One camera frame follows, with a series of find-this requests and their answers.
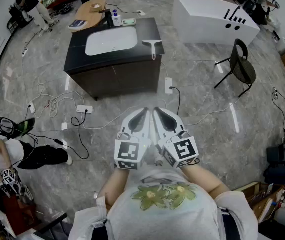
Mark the white bathtub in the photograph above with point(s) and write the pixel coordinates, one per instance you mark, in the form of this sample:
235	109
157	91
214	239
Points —
202	24

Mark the person's left forearm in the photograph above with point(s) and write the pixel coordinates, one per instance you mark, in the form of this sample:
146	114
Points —
112	186

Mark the black vanity cabinet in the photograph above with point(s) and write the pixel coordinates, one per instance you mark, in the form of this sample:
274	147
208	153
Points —
112	79

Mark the wooden oval table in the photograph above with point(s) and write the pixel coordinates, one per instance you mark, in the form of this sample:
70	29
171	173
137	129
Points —
86	15

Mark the tan tape roll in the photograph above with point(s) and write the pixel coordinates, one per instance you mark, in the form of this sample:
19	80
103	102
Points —
96	7

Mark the black and green headset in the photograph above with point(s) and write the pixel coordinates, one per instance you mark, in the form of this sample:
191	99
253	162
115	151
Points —
7	126

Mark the wooden shelf unit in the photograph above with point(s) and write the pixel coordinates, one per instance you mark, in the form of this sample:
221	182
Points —
262	201

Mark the white soap pump bottle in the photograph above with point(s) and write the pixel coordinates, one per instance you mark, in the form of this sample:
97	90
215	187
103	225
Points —
116	20

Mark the green soap dish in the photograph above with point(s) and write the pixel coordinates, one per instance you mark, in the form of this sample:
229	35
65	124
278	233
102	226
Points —
129	22

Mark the white flower print t-shirt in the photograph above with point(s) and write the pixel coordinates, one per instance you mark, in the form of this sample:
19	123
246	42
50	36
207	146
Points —
172	216

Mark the black bathtub faucet set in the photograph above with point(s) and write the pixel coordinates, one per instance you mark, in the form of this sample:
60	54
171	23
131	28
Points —
235	16

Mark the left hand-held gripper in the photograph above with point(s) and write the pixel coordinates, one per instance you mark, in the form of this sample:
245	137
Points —
128	150

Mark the person's right forearm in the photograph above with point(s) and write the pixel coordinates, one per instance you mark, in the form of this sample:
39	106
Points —
205	181

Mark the black wicker chair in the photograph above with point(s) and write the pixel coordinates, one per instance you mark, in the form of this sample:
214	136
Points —
245	69

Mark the white sink basin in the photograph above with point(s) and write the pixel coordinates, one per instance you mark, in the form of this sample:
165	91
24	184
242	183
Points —
111	41

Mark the white squeegee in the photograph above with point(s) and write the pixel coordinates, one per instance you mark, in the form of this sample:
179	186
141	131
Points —
153	46

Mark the blue book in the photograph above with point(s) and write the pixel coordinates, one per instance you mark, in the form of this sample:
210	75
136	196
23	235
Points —
78	24

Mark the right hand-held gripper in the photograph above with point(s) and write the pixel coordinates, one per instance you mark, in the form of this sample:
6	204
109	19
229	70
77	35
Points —
182	150

